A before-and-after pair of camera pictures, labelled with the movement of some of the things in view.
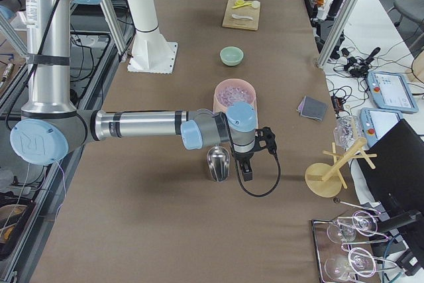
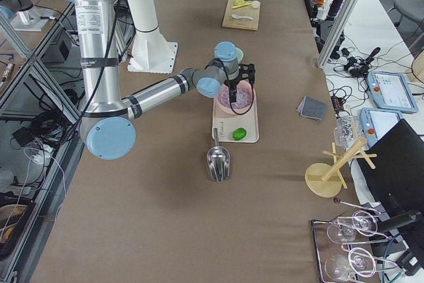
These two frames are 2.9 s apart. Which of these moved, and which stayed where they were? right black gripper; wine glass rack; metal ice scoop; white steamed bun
Moved: right black gripper
Stayed: wine glass rack; white steamed bun; metal ice scoop
